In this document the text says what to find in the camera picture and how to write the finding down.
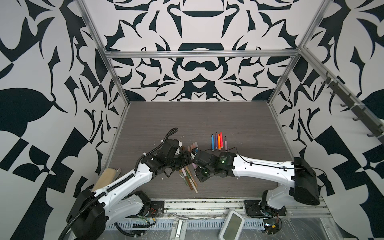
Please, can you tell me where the tan cap beige pen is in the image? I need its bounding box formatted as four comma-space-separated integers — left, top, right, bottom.
185, 167, 198, 188

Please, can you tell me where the blue marker pen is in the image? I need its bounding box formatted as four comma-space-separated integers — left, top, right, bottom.
211, 134, 215, 151

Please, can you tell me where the orange marker pen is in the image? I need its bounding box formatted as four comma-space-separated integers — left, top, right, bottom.
217, 134, 222, 150

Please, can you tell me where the purple marker pen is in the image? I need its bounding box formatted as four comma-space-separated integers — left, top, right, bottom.
214, 133, 219, 150

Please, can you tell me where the pink-red marker pen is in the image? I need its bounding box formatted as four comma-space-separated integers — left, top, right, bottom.
220, 132, 224, 150

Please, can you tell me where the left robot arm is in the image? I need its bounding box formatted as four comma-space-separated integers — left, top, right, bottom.
59, 139, 197, 240

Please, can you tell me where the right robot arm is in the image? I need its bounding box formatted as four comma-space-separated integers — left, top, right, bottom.
191, 150, 320, 211

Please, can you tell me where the gold cap green pen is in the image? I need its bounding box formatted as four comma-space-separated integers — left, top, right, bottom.
179, 171, 189, 186

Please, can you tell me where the green cap beige pen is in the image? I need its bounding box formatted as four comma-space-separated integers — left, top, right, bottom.
184, 169, 198, 193

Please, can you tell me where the beige foam pad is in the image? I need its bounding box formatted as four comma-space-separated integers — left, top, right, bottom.
92, 168, 121, 192

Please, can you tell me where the white plastic clip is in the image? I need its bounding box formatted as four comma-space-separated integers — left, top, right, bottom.
170, 219, 189, 240

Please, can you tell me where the small circuit board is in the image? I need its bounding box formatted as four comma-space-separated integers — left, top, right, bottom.
263, 218, 283, 236

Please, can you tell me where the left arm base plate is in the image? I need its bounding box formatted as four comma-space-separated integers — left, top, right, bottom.
146, 201, 165, 218

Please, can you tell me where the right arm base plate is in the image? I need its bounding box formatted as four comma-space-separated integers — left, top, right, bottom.
244, 200, 287, 218

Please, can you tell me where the black corrugated cable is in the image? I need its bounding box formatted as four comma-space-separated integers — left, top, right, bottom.
58, 127, 179, 240

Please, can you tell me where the black coat hook rail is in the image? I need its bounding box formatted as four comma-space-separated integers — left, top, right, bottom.
322, 72, 384, 145

